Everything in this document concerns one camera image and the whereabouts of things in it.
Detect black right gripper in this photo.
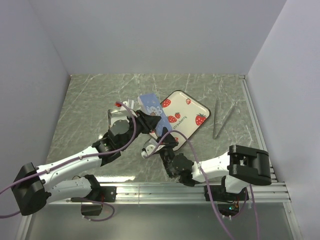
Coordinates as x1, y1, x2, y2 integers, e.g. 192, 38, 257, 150
156, 126, 179, 178

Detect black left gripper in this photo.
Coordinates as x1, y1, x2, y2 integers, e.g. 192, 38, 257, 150
120, 109, 161, 150

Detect silver metal tongs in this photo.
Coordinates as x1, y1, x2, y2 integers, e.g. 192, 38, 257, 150
212, 98, 237, 140

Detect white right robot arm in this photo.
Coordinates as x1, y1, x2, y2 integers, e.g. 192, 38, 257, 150
156, 128, 272, 200

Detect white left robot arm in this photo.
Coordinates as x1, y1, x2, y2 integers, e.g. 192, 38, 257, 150
11, 110, 162, 216

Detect white strawberry square plate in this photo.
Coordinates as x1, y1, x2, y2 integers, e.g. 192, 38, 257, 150
150, 90, 211, 139

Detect silver metal tin box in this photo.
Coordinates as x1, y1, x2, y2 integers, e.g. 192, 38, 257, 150
107, 108, 130, 133

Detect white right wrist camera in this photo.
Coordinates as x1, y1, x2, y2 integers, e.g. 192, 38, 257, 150
141, 138, 163, 159

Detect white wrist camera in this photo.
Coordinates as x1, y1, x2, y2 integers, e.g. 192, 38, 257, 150
114, 99, 135, 113
141, 138, 163, 159

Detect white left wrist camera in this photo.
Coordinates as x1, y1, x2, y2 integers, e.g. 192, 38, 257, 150
114, 99, 135, 113

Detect aluminium front rail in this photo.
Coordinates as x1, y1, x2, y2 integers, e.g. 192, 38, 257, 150
47, 181, 292, 205

